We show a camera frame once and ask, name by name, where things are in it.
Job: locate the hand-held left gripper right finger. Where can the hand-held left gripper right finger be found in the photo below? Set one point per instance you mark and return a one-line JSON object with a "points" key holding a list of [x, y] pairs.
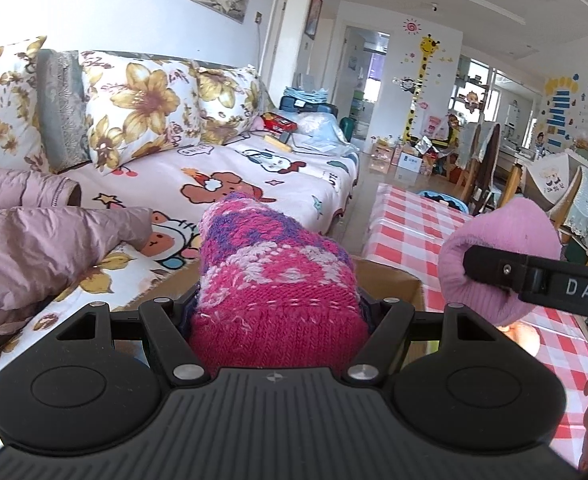
{"points": [[386, 340]]}

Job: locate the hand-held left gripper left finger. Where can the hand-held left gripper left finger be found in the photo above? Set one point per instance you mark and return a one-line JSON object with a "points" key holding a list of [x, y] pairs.
{"points": [[171, 340]]}

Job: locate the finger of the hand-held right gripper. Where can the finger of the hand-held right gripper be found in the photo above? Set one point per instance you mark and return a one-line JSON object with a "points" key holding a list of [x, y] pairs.
{"points": [[499, 267]]}

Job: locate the light pink sock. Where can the light pink sock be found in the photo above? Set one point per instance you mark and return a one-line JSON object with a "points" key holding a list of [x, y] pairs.
{"points": [[499, 230]]}

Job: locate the cardboard box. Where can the cardboard box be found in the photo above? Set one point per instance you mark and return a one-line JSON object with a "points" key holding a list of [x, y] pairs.
{"points": [[394, 280]]}

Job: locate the pink patterned knitted sock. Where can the pink patterned knitted sock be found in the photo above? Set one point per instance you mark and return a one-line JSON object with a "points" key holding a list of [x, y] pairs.
{"points": [[274, 285]]}

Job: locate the blue plastic basin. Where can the blue plastic basin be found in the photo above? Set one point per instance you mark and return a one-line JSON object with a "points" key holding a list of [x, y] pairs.
{"points": [[441, 201]]}

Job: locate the wooden chair with dark cloth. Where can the wooden chair with dark cloth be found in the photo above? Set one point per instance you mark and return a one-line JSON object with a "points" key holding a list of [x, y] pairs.
{"points": [[484, 170]]}

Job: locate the white printed chair cover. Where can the white printed chair cover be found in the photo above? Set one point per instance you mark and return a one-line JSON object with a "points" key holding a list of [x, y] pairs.
{"points": [[549, 180]]}

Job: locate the white cardboard carton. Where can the white cardboard carton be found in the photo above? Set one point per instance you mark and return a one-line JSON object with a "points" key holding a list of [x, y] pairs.
{"points": [[408, 162]]}

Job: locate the purple padded jacket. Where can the purple padded jacket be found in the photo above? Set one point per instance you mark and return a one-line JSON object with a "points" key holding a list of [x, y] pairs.
{"points": [[39, 240]]}

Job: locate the green storage shelves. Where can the green storage shelves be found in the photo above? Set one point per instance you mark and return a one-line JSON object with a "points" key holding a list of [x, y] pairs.
{"points": [[358, 112]]}

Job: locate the blue folded bedding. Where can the blue folded bedding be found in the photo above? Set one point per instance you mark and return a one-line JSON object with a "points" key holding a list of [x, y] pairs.
{"points": [[319, 127]]}

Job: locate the floral sofa cushion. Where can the floral sofa cushion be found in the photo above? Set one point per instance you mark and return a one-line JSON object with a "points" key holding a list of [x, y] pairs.
{"points": [[229, 105], [4, 110], [134, 110]]}

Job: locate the red box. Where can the red box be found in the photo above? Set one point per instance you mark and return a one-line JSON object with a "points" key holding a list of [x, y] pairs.
{"points": [[279, 121]]}

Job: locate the grey-green sofa cushion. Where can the grey-green sofa cushion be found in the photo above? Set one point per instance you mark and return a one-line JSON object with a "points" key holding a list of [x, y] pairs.
{"points": [[64, 110]]}

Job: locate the blue notes wall display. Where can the blue notes wall display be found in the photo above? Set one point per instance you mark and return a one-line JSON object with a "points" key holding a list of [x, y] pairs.
{"points": [[561, 107]]}

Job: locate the giraffe wall sticker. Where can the giraffe wall sticker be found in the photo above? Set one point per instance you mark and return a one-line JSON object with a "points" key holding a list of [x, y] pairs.
{"points": [[421, 85]]}

